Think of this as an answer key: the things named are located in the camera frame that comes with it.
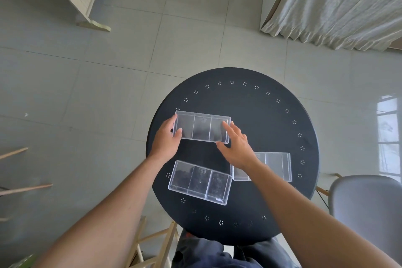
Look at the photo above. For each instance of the white curtain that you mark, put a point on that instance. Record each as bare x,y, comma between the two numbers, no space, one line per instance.
339,4

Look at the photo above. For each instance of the person's right forearm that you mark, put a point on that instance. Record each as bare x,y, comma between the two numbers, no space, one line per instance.
307,220

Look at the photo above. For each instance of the person's left thumb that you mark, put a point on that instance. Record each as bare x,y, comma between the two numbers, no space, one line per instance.
178,135

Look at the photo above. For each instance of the person's dark trousers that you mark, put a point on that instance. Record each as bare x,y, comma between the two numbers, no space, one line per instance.
213,253

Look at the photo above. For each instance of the person's right thumb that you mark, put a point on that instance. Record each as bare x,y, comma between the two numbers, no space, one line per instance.
223,149

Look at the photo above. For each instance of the wooden rod rack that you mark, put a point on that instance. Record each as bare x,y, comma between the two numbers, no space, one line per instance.
22,187

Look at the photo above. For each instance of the clear plastic compartment tray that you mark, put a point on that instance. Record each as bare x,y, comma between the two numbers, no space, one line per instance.
202,127
201,183
276,165

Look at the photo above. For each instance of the light wooden stool frame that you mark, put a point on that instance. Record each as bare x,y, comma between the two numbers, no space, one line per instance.
157,245

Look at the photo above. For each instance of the person's right hand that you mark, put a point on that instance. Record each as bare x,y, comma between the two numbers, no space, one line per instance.
239,153

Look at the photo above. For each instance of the person's left forearm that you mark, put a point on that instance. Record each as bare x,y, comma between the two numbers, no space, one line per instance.
110,214

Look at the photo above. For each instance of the person's left hand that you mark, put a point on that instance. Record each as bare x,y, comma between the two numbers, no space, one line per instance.
164,145

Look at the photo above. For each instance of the person's right middle finger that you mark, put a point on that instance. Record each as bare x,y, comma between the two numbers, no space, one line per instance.
237,131

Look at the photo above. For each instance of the grey plastic chair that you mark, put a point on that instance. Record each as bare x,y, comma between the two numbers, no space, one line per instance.
367,211

